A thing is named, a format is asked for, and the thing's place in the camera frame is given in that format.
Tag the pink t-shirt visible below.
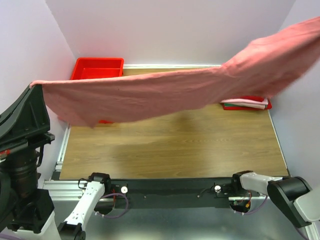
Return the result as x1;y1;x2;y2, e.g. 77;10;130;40
32;17;320;127

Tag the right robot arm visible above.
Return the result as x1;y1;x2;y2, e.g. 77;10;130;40
230;171;320;228

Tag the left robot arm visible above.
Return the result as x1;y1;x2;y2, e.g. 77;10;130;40
0;85;111;240

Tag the red plastic bin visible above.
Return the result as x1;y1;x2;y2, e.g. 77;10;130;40
69;57;125;125

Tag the folded green shirt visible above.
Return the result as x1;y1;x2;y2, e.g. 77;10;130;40
222;103;250;111

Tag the folded light pink shirt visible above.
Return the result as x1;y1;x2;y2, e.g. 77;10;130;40
221;98;269;110

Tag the folded bottom red shirt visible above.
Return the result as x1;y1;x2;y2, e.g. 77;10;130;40
238;96;272;111

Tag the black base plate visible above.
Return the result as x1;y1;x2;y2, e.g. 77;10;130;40
111;177;239;209

